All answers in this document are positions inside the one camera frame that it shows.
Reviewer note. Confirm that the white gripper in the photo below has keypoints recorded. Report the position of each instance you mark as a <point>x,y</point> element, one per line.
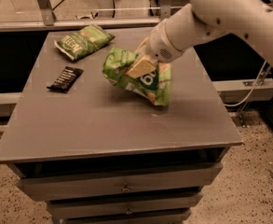
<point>156,47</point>

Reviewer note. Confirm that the green dang rice chip bag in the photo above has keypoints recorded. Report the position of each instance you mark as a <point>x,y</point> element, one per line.
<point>154,86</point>

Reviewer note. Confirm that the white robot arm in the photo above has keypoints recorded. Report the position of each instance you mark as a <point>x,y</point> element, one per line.
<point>202,21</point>

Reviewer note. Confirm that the green jalapeno chip bag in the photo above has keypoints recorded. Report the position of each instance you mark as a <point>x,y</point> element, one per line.
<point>84,42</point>

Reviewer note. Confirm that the black rxbar chocolate bar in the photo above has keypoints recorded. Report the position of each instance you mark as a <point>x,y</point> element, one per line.
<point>66,79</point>

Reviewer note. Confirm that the grey drawer cabinet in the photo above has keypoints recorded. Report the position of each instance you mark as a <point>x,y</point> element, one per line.
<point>98,128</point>

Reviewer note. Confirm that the top grey drawer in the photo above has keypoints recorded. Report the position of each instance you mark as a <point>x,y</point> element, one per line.
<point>112,183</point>

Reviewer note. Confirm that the grey drawer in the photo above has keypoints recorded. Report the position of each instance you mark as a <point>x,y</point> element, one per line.
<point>125,205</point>
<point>174,216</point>
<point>112,183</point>

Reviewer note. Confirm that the middle grey drawer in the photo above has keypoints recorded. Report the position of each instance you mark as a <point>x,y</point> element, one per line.
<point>125,205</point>

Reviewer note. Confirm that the bottom grey drawer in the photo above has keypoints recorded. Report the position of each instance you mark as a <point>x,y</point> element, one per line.
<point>174,216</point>

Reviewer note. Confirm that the metal railing frame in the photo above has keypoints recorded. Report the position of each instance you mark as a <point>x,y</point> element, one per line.
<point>44,14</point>

